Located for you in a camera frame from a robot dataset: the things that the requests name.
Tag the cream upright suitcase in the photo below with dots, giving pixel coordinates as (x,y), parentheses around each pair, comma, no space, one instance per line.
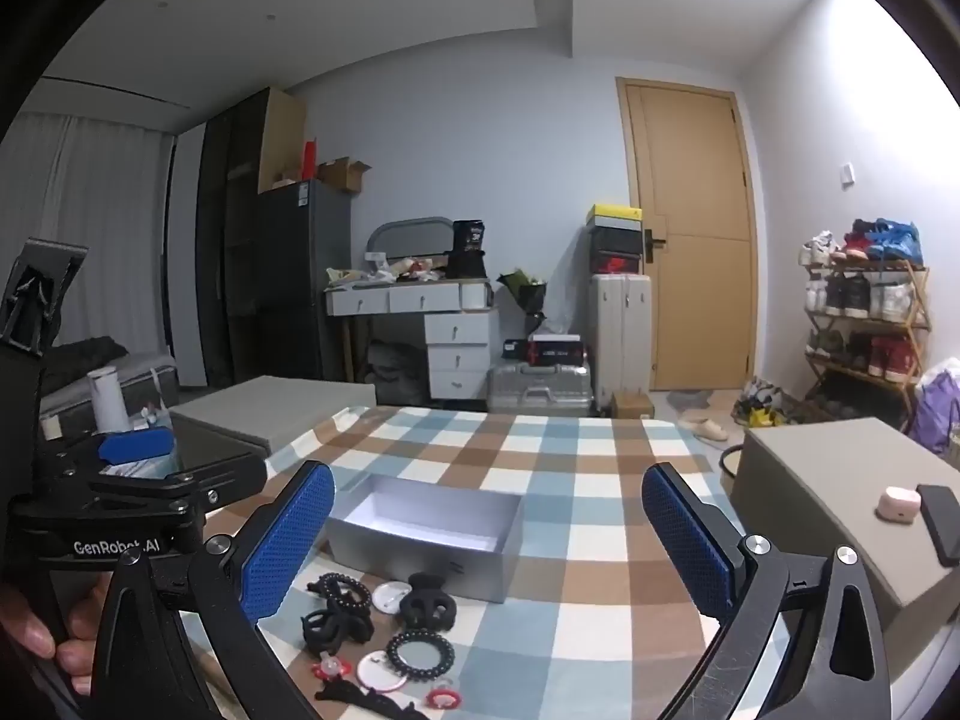
(621,330)

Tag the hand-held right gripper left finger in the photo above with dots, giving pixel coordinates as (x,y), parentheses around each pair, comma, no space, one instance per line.
(289,547)

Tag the black wrapped flower bouquet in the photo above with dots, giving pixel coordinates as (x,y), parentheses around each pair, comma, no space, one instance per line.
(525,292)

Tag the white round pin badge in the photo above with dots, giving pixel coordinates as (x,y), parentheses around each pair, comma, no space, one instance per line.
(379,671)
(390,597)

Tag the small black box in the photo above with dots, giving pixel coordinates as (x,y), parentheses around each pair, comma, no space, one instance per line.
(514,349)

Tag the red rimmed round pin badge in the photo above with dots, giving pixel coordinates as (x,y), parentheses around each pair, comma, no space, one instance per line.
(442,697)

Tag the open brown cardboard box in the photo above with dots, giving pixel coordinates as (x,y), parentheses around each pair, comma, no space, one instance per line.
(345,174)

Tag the dark wardrobe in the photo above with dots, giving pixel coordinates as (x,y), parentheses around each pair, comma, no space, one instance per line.
(225,240)

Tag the grey arched frame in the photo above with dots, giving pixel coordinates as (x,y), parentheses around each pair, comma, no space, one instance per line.
(409,226)

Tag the red and black shoebox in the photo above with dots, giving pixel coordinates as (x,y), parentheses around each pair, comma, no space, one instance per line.
(615,264)

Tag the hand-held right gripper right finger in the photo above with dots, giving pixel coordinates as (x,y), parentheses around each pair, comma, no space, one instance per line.
(686,544)

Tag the red small packets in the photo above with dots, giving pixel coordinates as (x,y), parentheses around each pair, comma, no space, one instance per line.
(330,667)

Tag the beige slipper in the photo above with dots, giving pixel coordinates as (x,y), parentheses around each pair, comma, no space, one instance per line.
(709,429)

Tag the tall flat cardboard sheet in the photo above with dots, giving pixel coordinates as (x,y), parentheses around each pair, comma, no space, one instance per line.
(281,139)

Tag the pile of floor shoes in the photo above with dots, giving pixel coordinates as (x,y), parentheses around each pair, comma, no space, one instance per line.
(757,405)

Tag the black lace hair clip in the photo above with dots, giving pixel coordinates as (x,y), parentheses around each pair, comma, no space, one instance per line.
(352,696)

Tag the pink earbud case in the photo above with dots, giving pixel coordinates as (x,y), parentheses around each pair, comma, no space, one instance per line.
(898,504)

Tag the grey cardboard box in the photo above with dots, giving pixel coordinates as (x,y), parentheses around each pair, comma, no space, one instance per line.
(420,549)

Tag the white cylinder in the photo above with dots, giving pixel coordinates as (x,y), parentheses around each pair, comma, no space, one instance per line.
(105,397)

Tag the grey floor mat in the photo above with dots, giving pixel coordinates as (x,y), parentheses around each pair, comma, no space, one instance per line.
(694,397)

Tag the black box with red label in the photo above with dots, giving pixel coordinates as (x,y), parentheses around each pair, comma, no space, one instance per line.
(555,351)

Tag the small brown cardboard box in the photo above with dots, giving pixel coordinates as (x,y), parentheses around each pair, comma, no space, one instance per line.
(632,406)

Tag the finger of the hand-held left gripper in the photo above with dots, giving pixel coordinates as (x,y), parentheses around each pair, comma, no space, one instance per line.
(187,491)
(135,446)

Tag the silver flat suitcase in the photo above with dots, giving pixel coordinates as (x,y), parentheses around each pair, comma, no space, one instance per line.
(540,388)

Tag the black smartphone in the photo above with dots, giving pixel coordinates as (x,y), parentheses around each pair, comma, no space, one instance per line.
(939,523)

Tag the person's left hand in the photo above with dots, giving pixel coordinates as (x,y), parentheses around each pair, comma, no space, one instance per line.
(26,622)

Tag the purple bag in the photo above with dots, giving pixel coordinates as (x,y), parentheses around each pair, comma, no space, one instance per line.
(934,409)

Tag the grey nightstand with phone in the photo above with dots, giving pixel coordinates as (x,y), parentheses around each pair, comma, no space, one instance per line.
(810,480)

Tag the black bag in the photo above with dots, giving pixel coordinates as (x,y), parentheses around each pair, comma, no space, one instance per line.
(466,247)

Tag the yellow lid shoebox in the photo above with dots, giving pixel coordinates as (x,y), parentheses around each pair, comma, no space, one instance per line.
(613,215)

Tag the dark grey fridge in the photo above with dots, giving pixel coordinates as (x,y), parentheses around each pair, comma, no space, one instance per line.
(300,277)

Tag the wooden shoe rack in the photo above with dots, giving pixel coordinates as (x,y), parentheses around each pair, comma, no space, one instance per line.
(862,300)
(919,315)

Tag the grey clothes heap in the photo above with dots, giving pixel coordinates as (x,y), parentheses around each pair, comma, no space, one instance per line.
(391,369)

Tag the white desk with drawers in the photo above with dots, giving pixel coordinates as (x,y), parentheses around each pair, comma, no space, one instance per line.
(457,345)

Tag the pile of desk clutter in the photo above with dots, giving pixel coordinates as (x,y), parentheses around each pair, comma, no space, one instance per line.
(382,270)

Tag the white curtain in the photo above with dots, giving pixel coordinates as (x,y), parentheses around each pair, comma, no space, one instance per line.
(90,225)

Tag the wooden door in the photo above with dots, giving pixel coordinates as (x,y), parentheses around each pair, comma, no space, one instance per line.
(697,187)

